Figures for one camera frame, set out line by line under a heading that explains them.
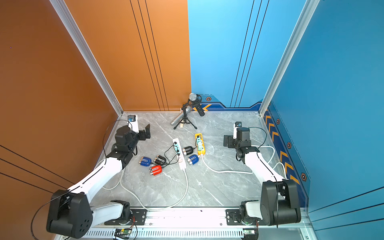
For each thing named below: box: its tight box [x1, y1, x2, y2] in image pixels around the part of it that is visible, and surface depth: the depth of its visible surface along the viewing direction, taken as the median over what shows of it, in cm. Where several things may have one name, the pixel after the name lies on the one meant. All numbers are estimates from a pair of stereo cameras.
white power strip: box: [172, 138, 187, 170], surface depth 91 cm
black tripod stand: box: [173, 102, 198, 130], surface depth 108 cm
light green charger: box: [197, 141, 203, 151], surface depth 93 cm
